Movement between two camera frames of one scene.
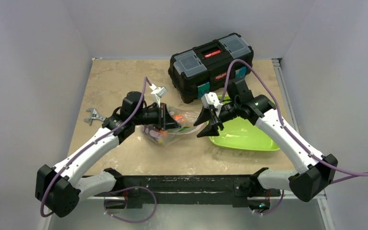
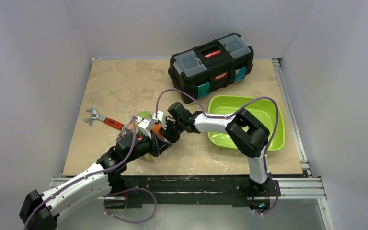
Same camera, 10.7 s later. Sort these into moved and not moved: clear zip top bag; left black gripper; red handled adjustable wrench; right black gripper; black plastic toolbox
Moved: left black gripper; right black gripper; clear zip top bag
Not moved: red handled adjustable wrench; black plastic toolbox
